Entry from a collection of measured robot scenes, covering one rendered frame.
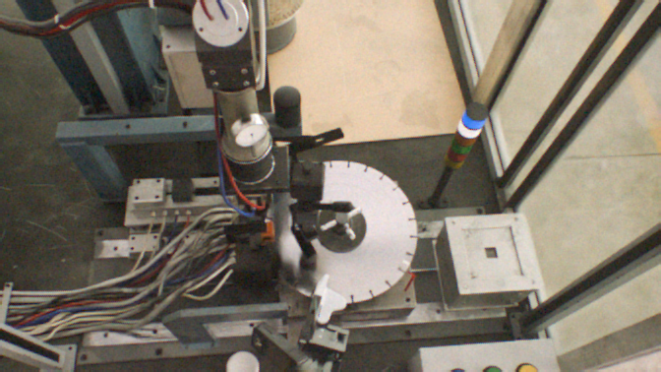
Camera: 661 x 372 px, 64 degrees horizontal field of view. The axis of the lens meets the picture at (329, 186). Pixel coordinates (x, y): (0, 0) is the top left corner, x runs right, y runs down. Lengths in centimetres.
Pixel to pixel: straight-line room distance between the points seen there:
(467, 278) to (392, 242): 18
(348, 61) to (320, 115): 22
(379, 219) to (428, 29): 81
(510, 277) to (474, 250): 9
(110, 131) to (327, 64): 71
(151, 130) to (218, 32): 61
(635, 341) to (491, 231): 40
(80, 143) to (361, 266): 65
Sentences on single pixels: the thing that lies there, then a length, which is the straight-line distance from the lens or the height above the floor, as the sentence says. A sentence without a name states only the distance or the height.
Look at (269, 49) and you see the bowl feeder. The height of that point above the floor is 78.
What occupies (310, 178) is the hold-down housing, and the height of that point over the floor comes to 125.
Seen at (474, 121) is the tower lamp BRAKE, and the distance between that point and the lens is 107.
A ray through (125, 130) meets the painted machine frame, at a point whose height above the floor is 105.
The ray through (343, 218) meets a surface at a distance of 109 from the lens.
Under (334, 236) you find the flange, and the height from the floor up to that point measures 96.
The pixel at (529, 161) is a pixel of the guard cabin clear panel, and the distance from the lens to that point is 133.
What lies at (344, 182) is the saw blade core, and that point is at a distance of 119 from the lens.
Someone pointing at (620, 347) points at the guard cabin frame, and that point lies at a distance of 106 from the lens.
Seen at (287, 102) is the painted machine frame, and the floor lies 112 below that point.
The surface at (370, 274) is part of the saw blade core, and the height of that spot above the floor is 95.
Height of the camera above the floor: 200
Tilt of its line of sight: 62 degrees down
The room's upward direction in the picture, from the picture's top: 4 degrees clockwise
